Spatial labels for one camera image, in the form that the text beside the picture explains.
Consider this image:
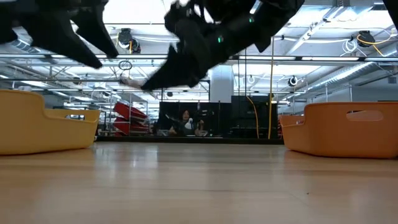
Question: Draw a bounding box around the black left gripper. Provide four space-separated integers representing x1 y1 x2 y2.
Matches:
0 0 120 70

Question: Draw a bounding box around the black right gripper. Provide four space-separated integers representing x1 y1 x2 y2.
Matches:
141 0 237 91

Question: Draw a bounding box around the orange plastic bin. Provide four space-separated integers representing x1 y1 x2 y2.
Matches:
279 101 398 159

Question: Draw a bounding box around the person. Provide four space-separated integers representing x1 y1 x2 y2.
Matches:
167 109 206 137

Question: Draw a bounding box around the white building column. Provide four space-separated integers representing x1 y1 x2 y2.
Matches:
210 64 234 103

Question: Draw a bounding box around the black partition panel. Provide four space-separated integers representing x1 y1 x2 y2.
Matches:
159 101 233 138

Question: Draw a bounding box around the red storage tray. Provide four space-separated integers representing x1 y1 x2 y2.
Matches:
112 117 150 136
113 101 149 123

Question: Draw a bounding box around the black equipment rack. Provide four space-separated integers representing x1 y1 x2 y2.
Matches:
230 95 279 139

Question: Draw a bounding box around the yellow plastic bin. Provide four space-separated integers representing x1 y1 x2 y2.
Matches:
0 89 102 156

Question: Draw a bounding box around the black hanging cable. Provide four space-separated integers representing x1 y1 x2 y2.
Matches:
235 58 241 98

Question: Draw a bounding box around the black aluminium table frame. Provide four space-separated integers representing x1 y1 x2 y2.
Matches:
96 136 284 145

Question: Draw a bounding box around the yellow curved cable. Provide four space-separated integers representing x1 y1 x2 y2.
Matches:
246 95 261 139

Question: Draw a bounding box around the yellow hanging cable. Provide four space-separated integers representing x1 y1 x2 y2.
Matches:
267 37 275 140

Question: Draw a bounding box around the silver ventilation duct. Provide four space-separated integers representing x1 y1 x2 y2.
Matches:
323 60 398 88

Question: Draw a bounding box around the ceiling reel with yellow cable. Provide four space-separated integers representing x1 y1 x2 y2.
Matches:
356 29 398 57

